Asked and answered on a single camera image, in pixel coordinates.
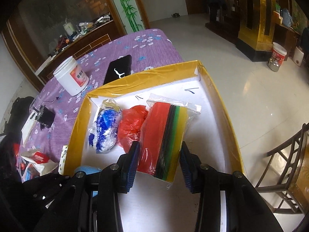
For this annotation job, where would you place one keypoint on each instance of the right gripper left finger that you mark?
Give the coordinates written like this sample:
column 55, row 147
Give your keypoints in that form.
column 128, row 164

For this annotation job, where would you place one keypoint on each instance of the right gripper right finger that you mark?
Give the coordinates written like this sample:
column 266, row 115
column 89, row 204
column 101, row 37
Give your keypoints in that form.
column 190, row 166

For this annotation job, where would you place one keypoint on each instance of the lemon print tissue pack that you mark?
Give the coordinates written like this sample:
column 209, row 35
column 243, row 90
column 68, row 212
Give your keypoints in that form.
column 62, row 160

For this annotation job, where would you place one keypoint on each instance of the light blue towel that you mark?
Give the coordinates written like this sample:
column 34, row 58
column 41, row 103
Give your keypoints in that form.
column 87, row 171

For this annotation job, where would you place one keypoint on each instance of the blue Vinda tissue pouch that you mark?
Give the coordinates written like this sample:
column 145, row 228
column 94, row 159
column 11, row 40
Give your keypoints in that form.
column 103, row 132

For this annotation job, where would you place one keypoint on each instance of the white mask package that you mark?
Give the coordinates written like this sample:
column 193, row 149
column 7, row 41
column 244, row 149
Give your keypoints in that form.
column 39, row 164

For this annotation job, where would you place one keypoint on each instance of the red plastic bag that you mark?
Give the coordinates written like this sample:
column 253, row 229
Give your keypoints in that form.
column 130, row 126

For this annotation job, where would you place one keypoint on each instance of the red black yellow sponge pack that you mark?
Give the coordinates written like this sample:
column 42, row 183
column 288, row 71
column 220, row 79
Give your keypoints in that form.
column 164, row 140

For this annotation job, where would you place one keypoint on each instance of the white notebook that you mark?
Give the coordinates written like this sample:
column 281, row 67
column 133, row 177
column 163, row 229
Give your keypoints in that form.
column 28, row 126

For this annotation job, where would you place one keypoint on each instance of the purple floral tablecloth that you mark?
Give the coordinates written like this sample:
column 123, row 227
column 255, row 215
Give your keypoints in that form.
column 149, row 49

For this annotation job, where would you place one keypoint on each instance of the black bag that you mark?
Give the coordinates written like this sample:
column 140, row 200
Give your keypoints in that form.
column 19, row 114

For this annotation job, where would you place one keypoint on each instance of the black electric motor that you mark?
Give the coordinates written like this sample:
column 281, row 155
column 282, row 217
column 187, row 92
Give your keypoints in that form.
column 44, row 116

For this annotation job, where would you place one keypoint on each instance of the wooden chair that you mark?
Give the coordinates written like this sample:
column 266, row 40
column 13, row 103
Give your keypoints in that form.
column 289, row 161

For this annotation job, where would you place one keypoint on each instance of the black smartphone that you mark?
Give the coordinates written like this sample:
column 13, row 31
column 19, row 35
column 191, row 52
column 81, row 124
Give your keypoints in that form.
column 118, row 69

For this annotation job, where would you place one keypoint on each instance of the white plastic jar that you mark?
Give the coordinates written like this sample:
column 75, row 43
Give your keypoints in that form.
column 71, row 76

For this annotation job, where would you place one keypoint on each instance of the metal kettle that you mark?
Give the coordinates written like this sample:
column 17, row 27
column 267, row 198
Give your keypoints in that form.
column 273, row 64

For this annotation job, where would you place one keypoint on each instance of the wooden counter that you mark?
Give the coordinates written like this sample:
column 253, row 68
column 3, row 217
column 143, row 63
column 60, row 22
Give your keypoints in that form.
column 87, row 43

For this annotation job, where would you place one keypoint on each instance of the white red bucket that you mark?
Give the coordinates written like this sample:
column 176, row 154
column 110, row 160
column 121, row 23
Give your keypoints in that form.
column 278, row 53

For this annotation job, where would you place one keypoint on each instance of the white jug on counter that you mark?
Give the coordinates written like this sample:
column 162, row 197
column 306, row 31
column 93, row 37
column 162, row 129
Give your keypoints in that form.
column 69, row 28

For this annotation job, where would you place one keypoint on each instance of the person in dark clothes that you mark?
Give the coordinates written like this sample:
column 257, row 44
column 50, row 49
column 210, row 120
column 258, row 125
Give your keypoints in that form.
column 214, row 6

